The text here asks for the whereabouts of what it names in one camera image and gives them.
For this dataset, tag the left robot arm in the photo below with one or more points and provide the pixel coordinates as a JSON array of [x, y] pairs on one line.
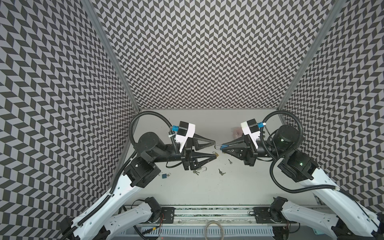
[[101, 221]]

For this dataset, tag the black padlock with keys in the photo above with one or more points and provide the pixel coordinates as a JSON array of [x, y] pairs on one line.
[[199, 170]]

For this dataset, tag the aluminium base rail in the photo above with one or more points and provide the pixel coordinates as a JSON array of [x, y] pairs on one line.
[[212, 222]]

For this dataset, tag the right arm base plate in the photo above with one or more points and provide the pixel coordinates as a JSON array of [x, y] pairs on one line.
[[266, 215]]

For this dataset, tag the blue padlock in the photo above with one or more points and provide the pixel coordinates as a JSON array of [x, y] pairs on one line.
[[220, 147], [165, 176]]

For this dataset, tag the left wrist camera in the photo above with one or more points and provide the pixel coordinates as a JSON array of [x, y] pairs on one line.
[[183, 131]]

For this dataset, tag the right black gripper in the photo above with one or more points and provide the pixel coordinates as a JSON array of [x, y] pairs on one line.
[[248, 150]]

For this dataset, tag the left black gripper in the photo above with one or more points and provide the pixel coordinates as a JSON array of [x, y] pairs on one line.
[[189, 156]]

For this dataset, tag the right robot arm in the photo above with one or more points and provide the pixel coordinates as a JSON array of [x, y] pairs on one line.
[[295, 172]]

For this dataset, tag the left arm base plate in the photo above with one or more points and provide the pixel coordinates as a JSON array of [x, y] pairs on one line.
[[164, 215]]

